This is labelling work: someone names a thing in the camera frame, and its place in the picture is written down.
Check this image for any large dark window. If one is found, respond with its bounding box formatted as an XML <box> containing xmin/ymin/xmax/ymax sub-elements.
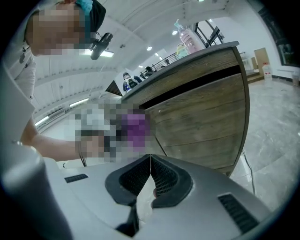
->
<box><xmin>275</xmin><ymin>32</ymin><xmax>298</xmax><ymax>67</ymax></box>

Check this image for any black stair railing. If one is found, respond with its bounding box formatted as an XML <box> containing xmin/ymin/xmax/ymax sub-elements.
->
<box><xmin>150</xmin><ymin>52</ymin><xmax>179</xmax><ymax>71</ymax></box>

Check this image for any dark wooden cabinet door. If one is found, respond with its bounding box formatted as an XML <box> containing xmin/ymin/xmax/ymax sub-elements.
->
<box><xmin>144</xmin><ymin>72</ymin><xmax>248</xmax><ymax>170</ymax></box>

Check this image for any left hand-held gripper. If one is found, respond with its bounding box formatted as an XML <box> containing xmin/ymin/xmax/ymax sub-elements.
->
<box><xmin>70</xmin><ymin>103</ymin><xmax>127</xmax><ymax>153</ymax></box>

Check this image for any black head-worn camera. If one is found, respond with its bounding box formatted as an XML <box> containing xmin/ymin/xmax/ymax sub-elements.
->
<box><xmin>90</xmin><ymin>32</ymin><xmax>114</xmax><ymax>60</ymax></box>

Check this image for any purple cloth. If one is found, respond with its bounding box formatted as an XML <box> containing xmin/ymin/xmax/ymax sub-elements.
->
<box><xmin>120</xmin><ymin>110</ymin><xmax>152</xmax><ymax>153</ymax></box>

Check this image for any brown cardboard sheet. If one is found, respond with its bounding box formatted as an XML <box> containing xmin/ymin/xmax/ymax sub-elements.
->
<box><xmin>254</xmin><ymin>47</ymin><xmax>269</xmax><ymax>71</ymax></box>

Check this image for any long white extension cable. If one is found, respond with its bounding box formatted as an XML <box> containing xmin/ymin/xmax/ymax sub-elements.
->
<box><xmin>241</xmin><ymin>149</ymin><xmax>256</xmax><ymax>195</ymax></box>

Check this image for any pink bottle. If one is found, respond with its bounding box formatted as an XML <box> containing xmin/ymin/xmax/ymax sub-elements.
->
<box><xmin>173</xmin><ymin>19</ymin><xmax>205</xmax><ymax>54</ymax></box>

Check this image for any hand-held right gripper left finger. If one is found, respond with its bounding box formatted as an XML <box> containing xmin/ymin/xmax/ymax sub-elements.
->
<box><xmin>43</xmin><ymin>154</ymin><xmax>150</xmax><ymax>236</ymax></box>

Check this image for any person's white shirt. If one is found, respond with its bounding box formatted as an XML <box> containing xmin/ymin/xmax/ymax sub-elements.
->
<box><xmin>0</xmin><ymin>39</ymin><xmax>38</xmax><ymax>147</ymax></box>

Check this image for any black head strap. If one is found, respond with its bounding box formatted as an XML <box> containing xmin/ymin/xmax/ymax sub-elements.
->
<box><xmin>88</xmin><ymin>1</ymin><xmax>107</xmax><ymax>33</ymax></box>

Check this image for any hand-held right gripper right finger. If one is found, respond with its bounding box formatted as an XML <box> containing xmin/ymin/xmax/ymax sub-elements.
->
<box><xmin>140</xmin><ymin>154</ymin><xmax>273</xmax><ymax>235</ymax></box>

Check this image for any person's left forearm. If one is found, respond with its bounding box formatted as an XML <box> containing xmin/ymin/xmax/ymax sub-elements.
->
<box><xmin>21</xmin><ymin>117</ymin><xmax>82</xmax><ymax>163</ymax></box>

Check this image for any person's head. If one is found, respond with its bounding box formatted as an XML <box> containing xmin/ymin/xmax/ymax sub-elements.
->
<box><xmin>25</xmin><ymin>3</ymin><xmax>94</xmax><ymax>57</ymax></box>

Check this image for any dark wooden sink cabinet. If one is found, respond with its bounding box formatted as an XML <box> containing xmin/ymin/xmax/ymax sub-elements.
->
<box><xmin>105</xmin><ymin>41</ymin><xmax>251</xmax><ymax>177</ymax></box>

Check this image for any green bottle with patterned strap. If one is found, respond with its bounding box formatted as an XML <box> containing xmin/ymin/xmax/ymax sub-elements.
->
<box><xmin>176</xmin><ymin>43</ymin><xmax>189</xmax><ymax>57</ymax></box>

